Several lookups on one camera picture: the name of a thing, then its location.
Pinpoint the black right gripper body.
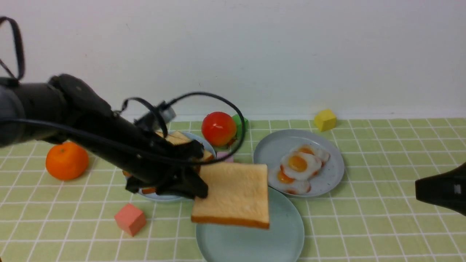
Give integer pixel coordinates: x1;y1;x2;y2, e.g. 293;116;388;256
415;163;466;216

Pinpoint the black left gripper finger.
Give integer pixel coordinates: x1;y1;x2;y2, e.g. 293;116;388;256
126;168;209;200
171;139;205;160

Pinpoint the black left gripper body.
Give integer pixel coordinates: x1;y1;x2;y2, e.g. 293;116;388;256
86;114;189;182

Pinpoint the toast slice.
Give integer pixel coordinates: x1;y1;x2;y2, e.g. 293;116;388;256
165;131;216;161
191;162;270;229
141;187;157;195

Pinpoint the fried egg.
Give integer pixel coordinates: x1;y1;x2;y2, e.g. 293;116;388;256
268;167;311;195
280;151;322;181
292;144;331;165

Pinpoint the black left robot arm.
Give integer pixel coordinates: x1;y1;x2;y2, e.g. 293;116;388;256
1;74;208;199

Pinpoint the blue plate with bread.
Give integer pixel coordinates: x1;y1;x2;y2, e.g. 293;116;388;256
137;131;217;202

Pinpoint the pink cube block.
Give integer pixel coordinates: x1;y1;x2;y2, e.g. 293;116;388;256
216;151;234;163

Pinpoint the red tomato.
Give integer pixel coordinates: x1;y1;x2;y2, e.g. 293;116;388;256
201;111;237;147

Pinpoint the green cube block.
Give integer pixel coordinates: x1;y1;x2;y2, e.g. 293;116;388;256
232;114;249;139

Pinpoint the salmon red cube block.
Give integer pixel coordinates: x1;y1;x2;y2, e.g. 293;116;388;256
114;203;147;237

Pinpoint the blue plate with eggs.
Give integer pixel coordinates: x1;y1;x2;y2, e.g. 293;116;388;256
253;129;345;198

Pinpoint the orange mandarin fruit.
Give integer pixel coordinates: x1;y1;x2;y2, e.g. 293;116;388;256
45;142;89;181

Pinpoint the green checkered tablecloth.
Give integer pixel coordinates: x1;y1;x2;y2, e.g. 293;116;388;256
0;118;466;262

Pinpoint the light teal front plate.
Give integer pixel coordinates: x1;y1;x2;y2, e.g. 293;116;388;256
196;188;305;262

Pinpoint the yellow cube block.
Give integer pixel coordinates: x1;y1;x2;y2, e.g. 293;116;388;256
313;109;337;132

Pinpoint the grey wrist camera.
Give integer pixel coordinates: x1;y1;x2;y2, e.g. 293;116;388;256
134;101;177;131

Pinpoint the black camera cable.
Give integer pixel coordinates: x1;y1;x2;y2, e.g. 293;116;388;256
0;91;246;166

